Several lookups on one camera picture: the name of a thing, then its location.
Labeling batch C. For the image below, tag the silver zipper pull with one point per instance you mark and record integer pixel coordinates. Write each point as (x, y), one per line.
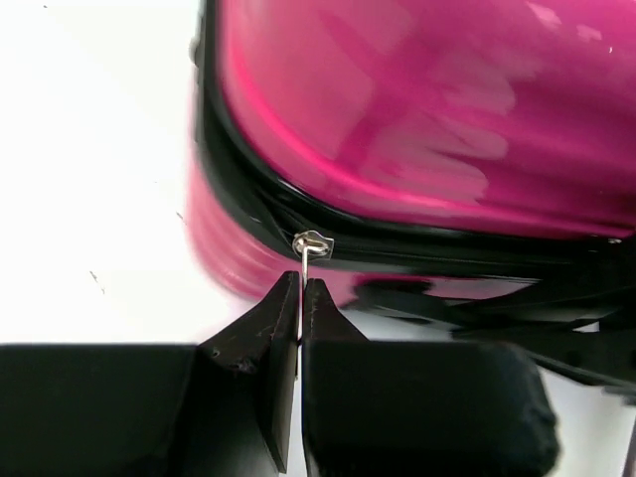
(309, 245)

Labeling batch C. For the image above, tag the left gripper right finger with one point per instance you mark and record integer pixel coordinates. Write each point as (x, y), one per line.
(392, 408)

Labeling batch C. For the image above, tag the pink hard-shell suitcase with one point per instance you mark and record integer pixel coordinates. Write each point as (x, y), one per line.
(469, 164)

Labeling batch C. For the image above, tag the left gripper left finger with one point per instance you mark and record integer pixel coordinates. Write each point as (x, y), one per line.
(219, 408)

